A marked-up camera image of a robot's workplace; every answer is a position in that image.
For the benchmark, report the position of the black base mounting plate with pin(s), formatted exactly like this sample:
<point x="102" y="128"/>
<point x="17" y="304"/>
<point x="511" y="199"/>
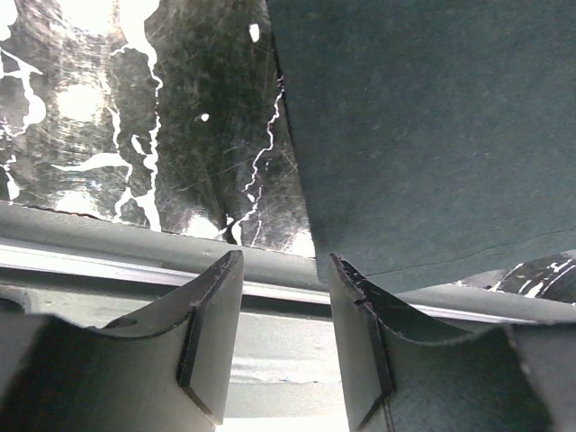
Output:
<point x="285" y="361"/>

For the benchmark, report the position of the black t shirt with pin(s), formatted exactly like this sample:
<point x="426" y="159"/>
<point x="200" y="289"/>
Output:
<point x="435" y="139"/>

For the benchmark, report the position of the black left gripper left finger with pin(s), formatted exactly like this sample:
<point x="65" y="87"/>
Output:
<point x="163" y="367"/>

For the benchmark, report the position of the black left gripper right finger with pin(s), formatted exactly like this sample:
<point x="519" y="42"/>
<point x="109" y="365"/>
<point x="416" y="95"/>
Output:
<point x="403" y="370"/>

